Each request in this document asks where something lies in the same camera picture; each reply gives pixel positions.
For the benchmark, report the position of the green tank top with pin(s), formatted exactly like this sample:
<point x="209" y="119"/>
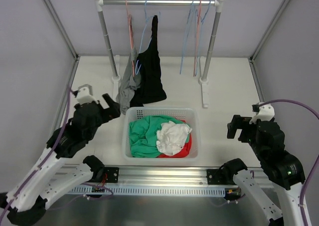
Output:
<point x="154" y="136"/>

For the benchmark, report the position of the grey tank top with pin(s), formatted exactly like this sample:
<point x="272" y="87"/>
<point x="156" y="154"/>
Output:
<point x="129" y="84"/>

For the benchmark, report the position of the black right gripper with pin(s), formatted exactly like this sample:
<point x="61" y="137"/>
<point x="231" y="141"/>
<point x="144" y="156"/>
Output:
<point x="242" y="127"/>

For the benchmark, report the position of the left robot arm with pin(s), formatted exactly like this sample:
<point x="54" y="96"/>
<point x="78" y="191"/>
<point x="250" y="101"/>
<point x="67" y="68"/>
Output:
<point x="28" y="202"/>

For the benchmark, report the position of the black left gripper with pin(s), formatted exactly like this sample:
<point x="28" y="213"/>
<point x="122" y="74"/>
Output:
<point x="103" y="110"/>

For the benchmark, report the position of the aluminium mounting rail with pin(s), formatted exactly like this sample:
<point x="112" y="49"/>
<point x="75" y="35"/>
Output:
<point x="164" y="176"/>

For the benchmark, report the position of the white slotted cable duct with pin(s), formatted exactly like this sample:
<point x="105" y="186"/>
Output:
<point x="206" y="191"/>

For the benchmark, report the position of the white and silver clothes rack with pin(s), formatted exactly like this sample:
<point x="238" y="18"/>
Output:
<point x="203" y="80"/>

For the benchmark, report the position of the white plastic basket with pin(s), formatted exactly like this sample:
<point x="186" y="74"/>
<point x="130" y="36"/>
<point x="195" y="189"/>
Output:
<point x="187" y="115"/>

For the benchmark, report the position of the black tank top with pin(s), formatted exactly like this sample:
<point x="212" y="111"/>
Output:
<point x="151" y="88"/>

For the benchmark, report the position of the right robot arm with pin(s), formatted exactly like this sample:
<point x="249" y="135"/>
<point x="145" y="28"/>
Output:
<point x="283" y="169"/>

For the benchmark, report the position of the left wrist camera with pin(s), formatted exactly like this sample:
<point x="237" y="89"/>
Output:
<point x="84" y="94"/>

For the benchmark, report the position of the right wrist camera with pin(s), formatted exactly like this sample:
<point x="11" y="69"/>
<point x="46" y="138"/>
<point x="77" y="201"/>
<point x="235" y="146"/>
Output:
<point x="263" y="113"/>

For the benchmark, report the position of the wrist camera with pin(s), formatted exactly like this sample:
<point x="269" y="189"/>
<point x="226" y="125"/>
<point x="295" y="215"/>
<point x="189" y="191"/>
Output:
<point x="84" y="94"/>
<point x="263" y="113"/>

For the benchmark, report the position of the white tank top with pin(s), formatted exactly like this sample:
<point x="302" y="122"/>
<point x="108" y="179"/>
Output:
<point x="174" y="136"/>

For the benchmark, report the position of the red tank top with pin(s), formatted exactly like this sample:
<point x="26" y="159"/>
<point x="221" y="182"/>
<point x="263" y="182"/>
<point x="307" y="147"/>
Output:
<point x="187" y="148"/>

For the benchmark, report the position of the pink wire hanger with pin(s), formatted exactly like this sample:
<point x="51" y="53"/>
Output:
<point x="197" y="38"/>
<point x="131" y="36"/>

